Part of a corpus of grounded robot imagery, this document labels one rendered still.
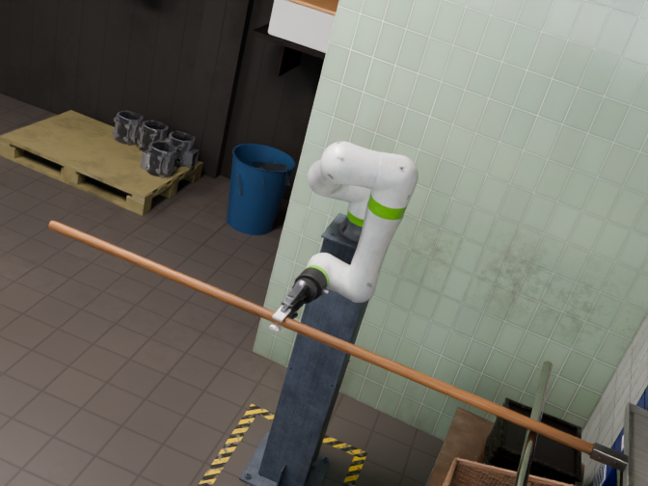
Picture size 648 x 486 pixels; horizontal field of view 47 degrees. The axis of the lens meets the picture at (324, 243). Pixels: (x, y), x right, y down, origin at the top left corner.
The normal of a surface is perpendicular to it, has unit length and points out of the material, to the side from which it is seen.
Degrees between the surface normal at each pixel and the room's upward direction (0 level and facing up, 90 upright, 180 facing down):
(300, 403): 90
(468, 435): 0
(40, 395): 0
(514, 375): 90
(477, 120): 90
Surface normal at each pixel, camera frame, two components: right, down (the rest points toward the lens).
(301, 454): -0.30, 0.40
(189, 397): 0.24, -0.85
